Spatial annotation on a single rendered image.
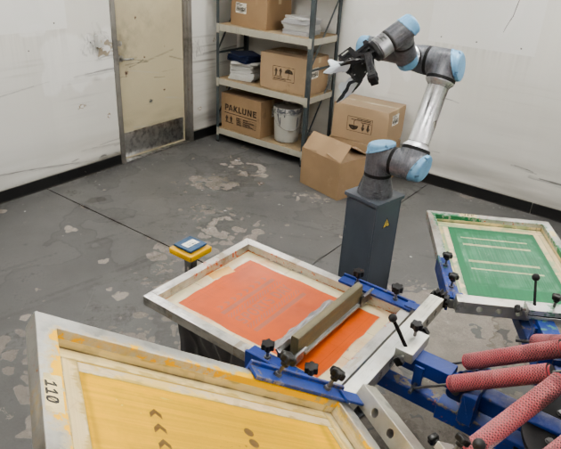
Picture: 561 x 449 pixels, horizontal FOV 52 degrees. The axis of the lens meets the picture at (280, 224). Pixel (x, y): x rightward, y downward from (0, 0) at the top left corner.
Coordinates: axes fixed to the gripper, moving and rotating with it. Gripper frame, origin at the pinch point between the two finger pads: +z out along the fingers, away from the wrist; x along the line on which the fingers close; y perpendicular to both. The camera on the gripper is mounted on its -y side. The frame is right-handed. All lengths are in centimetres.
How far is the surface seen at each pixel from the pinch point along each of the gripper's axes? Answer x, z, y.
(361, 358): -37, 44, -65
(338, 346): -43, 48, -55
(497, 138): -318, -158, 128
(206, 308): -34, 79, -18
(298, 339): -24, 56, -53
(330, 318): -38, 45, -47
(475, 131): -317, -150, 147
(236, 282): -47, 67, -8
